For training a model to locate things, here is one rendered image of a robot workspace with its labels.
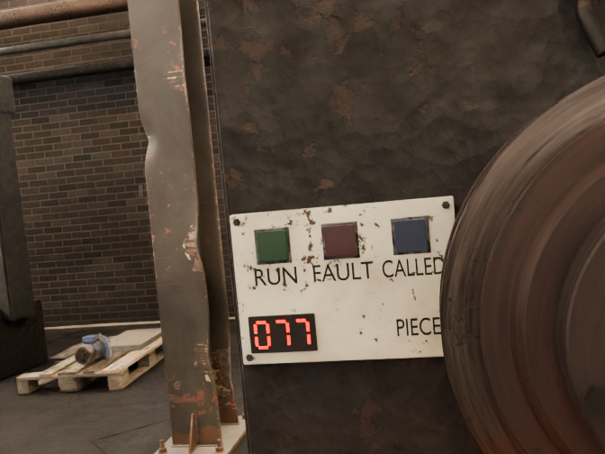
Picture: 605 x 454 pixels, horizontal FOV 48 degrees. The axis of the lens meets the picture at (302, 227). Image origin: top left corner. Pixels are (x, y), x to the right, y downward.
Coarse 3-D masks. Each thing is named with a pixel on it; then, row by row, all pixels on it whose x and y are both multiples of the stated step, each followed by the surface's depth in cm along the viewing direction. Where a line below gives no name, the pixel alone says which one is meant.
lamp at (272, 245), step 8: (256, 232) 79; (264, 232) 79; (272, 232) 78; (280, 232) 78; (264, 240) 79; (272, 240) 78; (280, 240) 78; (264, 248) 79; (272, 248) 78; (280, 248) 78; (264, 256) 79; (272, 256) 79; (280, 256) 78; (288, 256) 78
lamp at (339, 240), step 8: (352, 224) 77; (328, 232) 77; (336, 232) 77; (344, 232) 77; (352, 232) 77; (328, 240) 77; (336, 240) 77; (344, 240) 77; (352, 240) 77; (328, 248) 77; (336, 248) 77; (344, 248) 77; (352, 248) 77; (328, 256) 77; (336, 256) 77; (344, 256) 77
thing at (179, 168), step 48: (144, 0) 331; (192, 0) 357; (144, 48) 332; (192, 48) 359; (144, 96) 334; (192, 96) 361; (192, 144) 332; (192, 192) 333; (192, 240) 332; (192, 288) 336; (192, 336) 338; (192, 384) 340; (192, 432) 335; (240, 432) 355
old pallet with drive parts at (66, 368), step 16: (112, 336) 594; (64, 352) 543; (128, 352) 529; (144, 352) 515; (160, 352) 566; (64, 368) 532; (80, 368) 482; (96, 368) 477; (112, 368) 473; (144, 368) 515; (32, 384) 486; (64, 384) 476; (80, 384) 479; (112, 384) 470; (128, 384) 481
